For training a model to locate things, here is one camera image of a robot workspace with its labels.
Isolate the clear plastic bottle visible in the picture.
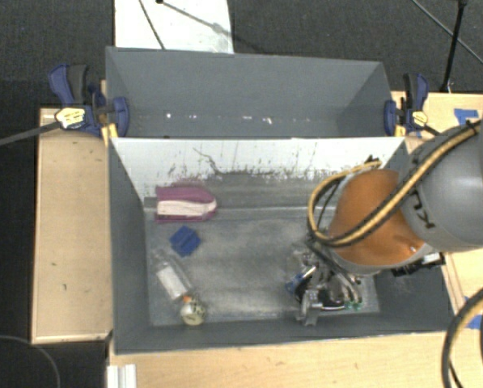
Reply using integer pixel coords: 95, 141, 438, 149
150, 247, 194, 302

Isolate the blue square pad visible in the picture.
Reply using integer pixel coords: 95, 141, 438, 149
168, 225, 204, 259

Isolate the black cylinder on white bracket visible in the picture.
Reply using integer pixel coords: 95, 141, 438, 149
390, 251, 447, 279

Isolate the pale wood board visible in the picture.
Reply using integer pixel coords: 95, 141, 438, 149
30, 107, 115, 345

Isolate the white and green ball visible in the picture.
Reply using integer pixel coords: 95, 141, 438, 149
179, 295, 208, 327

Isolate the grey metal bin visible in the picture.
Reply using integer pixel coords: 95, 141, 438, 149
104, 45, 457, 355

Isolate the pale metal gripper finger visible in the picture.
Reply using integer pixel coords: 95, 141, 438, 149
295, 291, 322, 327

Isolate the purple and white stapler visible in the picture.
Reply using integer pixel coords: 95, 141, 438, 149
154, 181, 218, 224

